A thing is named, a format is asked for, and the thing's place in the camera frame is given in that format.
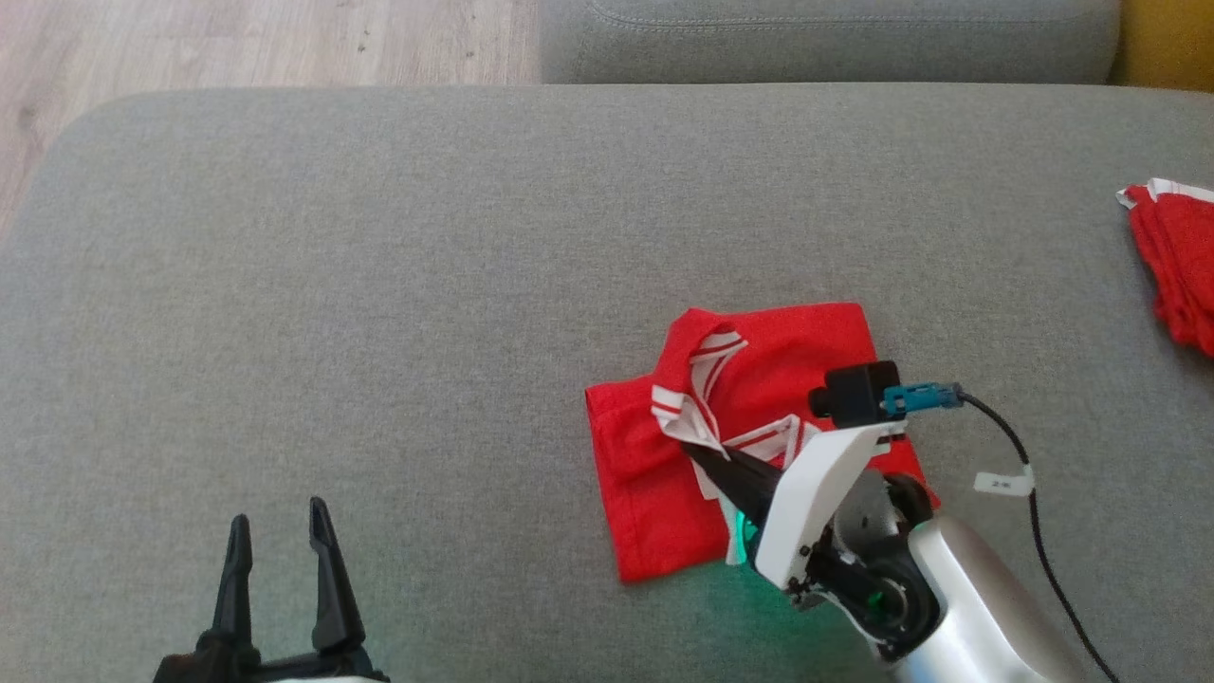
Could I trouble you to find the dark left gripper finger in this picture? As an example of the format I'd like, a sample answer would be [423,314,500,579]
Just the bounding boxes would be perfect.
[308,495,367,655]
[210,513,263,656]

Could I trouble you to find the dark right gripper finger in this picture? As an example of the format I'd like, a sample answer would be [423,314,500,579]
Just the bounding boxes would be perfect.
[677,440,790,530]

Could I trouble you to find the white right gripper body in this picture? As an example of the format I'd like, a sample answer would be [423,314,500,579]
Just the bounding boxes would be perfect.
[754,422,909,594]

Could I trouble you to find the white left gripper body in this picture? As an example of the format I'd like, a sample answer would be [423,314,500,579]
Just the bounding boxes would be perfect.
[152,631,391,683]

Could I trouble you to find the red Bulls basketball jersey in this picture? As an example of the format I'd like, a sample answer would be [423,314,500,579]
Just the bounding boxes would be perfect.
[584,301,943,584]

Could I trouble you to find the red shorts with white stripes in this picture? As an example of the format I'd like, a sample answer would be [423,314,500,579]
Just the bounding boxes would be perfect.
[1115,176,1214,359]

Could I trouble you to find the grey sofa seat cushion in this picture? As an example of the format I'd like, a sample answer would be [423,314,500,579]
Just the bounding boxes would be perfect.
[0,83,1214,683]

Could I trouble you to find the grey sofa back cushion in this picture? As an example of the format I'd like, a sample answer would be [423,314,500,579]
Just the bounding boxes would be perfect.
[538,0,1123,87]

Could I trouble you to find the mustard yellow furniture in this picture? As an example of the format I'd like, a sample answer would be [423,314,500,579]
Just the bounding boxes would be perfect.
[1108,0,1214,94]

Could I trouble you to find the white cable label tag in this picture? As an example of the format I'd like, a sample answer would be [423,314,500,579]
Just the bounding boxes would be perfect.
[973,464,1036,498]

